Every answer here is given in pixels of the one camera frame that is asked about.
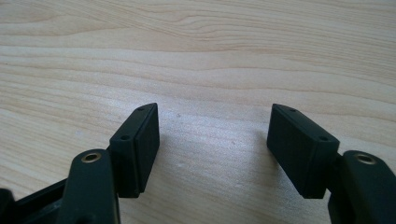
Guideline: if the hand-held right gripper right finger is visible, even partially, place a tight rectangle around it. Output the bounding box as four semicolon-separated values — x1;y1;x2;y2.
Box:
266;103;341;200

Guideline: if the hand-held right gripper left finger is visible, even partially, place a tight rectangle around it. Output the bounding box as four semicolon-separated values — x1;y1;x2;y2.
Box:
106;102;161;199

